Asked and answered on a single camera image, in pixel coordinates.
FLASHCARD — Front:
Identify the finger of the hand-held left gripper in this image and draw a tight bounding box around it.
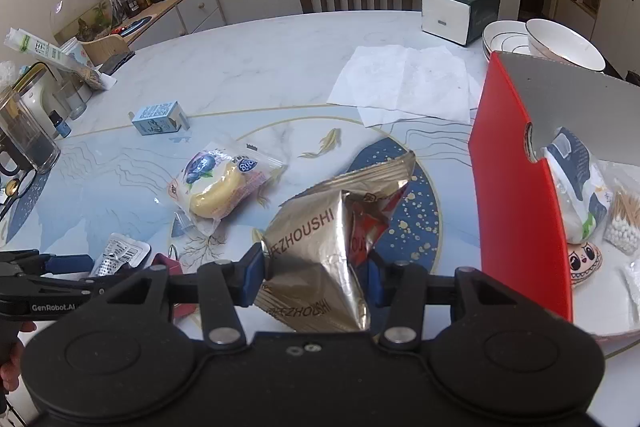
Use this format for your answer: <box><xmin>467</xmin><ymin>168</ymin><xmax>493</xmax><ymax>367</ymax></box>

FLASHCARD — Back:
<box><xmin>39</xmin><ymin>254</ymin><xmax>95</xmax><ymax>277</ymax></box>
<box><xmin>50</xmin><ymin>275</ymin><xmax>115</xmax><ymax>299</ymax></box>

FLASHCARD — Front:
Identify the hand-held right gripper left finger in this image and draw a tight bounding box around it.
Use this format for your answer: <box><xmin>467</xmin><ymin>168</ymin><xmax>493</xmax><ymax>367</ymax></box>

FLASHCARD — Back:
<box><xmin>102</xmin><ymin>243</ymin><xmax>268</xmax><ymax>352</ymax></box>

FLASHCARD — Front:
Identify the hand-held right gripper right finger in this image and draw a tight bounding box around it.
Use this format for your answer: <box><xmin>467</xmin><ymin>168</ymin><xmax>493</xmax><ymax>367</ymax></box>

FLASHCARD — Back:
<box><xmin>366</xmin><ymin>257</ymin><xmax>522</xmax><ymax>351</ymax></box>

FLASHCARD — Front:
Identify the silver blister pack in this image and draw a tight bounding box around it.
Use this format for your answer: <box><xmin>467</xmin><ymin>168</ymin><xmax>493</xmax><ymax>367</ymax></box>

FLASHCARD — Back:
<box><xmin>89</xmin><ymin>232</ymin><xmax>151</xmax><ymax>279</ymax></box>

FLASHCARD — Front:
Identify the gold foil snack bag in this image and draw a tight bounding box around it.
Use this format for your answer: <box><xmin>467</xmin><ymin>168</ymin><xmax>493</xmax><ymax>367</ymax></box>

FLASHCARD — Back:
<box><xmin>252</xmin><ymin>151</ymin><xmax>417</xmax><ymax>334</ymax></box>

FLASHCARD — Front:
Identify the packaged yellow bread bun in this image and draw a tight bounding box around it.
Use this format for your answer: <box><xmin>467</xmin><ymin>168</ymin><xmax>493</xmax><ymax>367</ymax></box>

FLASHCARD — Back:
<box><xmin>167</xmin><ymin>141</ymin><xmax>289</xmax><ymax>236</ymax></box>

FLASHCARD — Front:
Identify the red cardboard box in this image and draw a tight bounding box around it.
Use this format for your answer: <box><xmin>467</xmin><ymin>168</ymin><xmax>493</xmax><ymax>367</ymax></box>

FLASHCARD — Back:
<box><xmin>468</xmin><ymin>51</ymin><xmax>640</xmax><ymax>359</ymax></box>

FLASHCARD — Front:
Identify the light blue small carton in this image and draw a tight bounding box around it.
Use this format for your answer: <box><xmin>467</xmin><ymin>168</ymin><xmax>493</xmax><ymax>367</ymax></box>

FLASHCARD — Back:
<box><xmin>130</xmin><ymin>100</ymin><xmax>189</xmax><ymax>136</ymax></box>

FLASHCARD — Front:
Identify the face print plush toy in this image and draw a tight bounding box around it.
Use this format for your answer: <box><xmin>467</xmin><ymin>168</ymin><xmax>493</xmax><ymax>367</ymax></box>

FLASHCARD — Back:
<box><xmin>567</xmin><ymin>239</ymin><xmax>604</xmax><ymax>289</ymax></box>

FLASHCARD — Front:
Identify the grey white wipes packet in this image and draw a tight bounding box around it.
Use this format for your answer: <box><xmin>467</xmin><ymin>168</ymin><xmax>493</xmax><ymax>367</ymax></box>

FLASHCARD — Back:
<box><xmin>541</xmin><ymin>126</ymin><xmax>614</xmax><ymax>244</ymax></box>

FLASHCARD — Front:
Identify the clear plastic bag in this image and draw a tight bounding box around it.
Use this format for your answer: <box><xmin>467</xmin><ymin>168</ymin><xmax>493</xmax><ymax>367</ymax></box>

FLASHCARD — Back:
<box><xmin>620</xmin><ymin>256</ymin><xmax>640</xmax><ymax>309</ymax></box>

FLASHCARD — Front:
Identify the bag of cotton swabs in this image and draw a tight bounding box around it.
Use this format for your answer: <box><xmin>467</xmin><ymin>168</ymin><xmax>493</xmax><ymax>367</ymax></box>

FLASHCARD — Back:
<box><xmin>602</xmin><ymin>178</ymin><xmax>640</xmax><ymax>254</ymax></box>

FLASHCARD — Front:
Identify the yellow rimmed container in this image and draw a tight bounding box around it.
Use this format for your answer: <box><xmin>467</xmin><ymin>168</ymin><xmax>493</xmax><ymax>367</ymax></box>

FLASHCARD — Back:
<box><xmin>12</xmin><ymin>62</ymin><xmax>57</xmax><ymax>130</ymax></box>

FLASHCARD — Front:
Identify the person's left hand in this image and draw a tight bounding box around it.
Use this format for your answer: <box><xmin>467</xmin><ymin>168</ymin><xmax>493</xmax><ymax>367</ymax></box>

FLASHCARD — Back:
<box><xmin>0</xmin><ymin>321</ymin><xmax>25</xmax><ymax>394</ymax></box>

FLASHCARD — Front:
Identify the red binder clip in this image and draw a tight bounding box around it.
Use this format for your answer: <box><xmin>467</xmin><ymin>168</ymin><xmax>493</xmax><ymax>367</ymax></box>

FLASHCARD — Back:
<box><xmin>149</xmin><ymin>246</ymin><xmax>184</xmax><ymax>282</ymax></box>

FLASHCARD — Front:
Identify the gold spoon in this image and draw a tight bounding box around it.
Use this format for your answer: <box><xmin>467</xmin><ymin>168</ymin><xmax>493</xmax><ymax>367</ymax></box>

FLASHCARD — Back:
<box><xmin>0</xmin><ymin>179</ymin><xmax>24</xmax><ymax>202</ymax></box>

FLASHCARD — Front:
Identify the tall glass jar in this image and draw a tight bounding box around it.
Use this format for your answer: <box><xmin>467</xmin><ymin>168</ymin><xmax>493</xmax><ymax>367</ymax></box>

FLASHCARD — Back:
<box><xmin>0</xmin><ymin>88</ymin><xmax>61</xmax><ymax>174</ymax></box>

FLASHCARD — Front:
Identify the small blue capped bottle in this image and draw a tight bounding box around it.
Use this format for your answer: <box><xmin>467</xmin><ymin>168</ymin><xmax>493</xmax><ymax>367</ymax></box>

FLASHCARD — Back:
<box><xmin>48</xmin><ymin>109</ymin><xmax>74</xmax><ymax>139</ymax></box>

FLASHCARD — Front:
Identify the small drinking glass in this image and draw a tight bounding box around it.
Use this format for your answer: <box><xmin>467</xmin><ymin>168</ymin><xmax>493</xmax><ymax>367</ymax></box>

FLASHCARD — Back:
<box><xmin>52</xmin><ymin>81</ymin><xmax>89</xmax><ymax>120</ymax></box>

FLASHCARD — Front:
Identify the white paper napkin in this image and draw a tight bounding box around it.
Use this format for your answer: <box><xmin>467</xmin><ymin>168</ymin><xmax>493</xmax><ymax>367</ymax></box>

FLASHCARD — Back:
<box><xmin>326</xmin><ymin>45</ymin><xmax>482</xmax><ymax>128</ymax></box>

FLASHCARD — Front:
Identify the green white plastic package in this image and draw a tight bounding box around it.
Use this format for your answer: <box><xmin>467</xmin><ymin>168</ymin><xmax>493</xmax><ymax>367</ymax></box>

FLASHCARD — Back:
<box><xmin>4</xmin><ymin>27</ymin><xmax>119</xmax><ymax>91</ymax></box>

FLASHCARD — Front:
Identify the blue round plate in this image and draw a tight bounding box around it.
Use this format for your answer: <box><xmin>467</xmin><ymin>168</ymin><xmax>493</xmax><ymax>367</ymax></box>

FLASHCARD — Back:
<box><xmin>111</xmin><ymin>16</ymin><xmax>152</xmax><ymax>36</ymax></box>

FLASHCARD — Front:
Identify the white sideboard cabinet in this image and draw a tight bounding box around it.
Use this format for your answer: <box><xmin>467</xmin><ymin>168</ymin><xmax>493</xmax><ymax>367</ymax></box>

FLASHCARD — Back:
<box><xmin>54</xmin><ymin>0</ymin><xmax>227</xmax><ymax>54</ymax></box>

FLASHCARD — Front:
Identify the green white tissue box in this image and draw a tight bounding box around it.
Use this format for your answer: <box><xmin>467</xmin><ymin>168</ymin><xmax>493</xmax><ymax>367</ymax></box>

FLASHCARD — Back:
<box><xmin>420</xmin><ymin>0</ymin><xmax>501</xmax><ymax>47</ymax></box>

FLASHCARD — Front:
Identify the white bowl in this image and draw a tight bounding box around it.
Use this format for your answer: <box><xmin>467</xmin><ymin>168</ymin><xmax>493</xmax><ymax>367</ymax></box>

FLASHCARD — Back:
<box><xmin>525</xmin><ymin>19</ymin><xmax>606</xmax><ymax>73</ymax></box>

